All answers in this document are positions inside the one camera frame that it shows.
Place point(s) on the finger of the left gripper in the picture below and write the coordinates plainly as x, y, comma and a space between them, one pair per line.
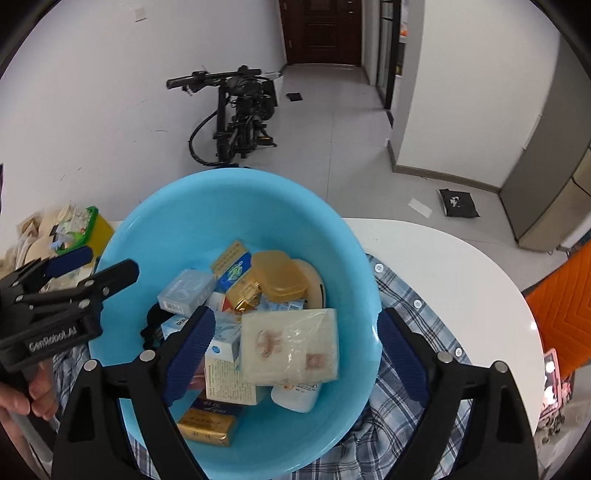
101, 281
39, 271

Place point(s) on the beige clutter pile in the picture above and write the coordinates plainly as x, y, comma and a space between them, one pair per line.
35, 236

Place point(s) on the white blue small box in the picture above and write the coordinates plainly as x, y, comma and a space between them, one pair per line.
225, 343

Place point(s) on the yellow blue carton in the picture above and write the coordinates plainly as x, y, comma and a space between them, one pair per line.
233, 263

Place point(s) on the white paper on floor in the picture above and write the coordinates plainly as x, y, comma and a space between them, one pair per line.
420, 208

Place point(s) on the black bag on floor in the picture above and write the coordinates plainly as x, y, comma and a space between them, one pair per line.
458, 204

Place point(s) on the green yellow container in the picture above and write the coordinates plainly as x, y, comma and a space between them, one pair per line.
80, 227

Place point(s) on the pink patterned item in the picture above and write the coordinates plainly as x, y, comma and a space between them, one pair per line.
552, 394

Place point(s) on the beige round lid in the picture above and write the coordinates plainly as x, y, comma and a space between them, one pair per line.
315, 293

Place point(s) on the dark brown door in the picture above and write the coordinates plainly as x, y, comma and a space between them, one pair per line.
322, 31

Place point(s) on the white plastic bottle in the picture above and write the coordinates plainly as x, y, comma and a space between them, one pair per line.
299, 398

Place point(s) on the gold dark blue box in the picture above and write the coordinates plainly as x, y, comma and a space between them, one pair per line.
210, 422

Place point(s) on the white printed medicine box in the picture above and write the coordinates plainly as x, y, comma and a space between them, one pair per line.
224, 383

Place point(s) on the person's hand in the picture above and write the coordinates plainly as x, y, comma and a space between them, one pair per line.
41, 399

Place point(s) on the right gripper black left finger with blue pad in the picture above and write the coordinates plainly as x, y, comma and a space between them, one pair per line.
93, 442

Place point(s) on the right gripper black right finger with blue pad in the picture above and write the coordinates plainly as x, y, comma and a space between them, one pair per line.
498, 442

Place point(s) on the blue plaid shirt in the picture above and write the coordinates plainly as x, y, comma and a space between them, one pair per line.
377, 439

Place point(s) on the white wrapped tissue pack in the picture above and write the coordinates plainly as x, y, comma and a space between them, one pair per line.
289, 347

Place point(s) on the light blue plastic basin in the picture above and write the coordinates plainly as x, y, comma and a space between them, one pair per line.
188, 224

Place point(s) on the gold foil box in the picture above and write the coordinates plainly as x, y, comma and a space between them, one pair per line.
244, 294

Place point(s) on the light blue small box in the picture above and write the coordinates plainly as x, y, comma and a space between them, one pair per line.
186, 292

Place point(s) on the amber plastic box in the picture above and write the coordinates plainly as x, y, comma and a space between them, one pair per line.
279, 277

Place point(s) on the grey cabinet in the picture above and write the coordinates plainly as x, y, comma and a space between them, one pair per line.
547, 195

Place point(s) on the black folding bicycle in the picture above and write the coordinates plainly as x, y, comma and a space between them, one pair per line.
246, 100

